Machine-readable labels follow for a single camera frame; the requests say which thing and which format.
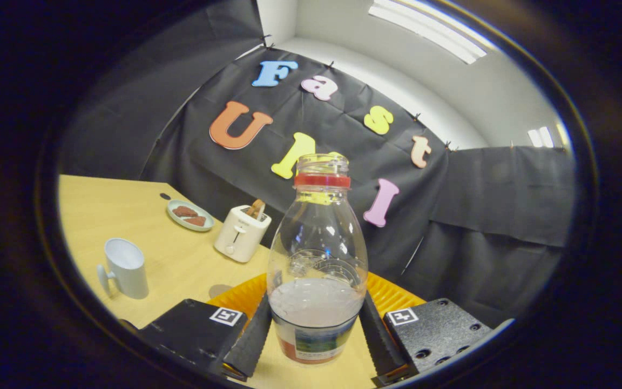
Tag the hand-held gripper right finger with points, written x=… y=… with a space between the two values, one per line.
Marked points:
x=378 y=340

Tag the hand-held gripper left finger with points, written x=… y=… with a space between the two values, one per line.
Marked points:
x=251 y=340

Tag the round brown coaster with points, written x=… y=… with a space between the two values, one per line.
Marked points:
x=219 y=290

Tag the clear plastic juice bottle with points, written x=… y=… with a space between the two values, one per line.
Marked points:
x=316 y=259

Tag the white cup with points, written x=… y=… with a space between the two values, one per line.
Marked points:
x=127 y=270

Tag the white toaster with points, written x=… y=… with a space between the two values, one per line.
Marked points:
x=238 y=237

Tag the wooden table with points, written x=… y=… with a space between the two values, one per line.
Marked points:
x=170 y=259

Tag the brown meat piece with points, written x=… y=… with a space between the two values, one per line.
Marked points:
x=196 y=221
x=184 y=211

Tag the brown toast slice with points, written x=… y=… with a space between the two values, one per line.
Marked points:
x=257 y=208

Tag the pale green plate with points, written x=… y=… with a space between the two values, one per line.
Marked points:
x=175 y=220

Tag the black backdrop cloth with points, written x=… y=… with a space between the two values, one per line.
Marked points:
x=451 y=216

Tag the small ceiling light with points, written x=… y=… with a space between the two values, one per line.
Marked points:
x=540 y=136

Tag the long ceiling light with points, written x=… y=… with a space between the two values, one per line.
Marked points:
x=430 y=29

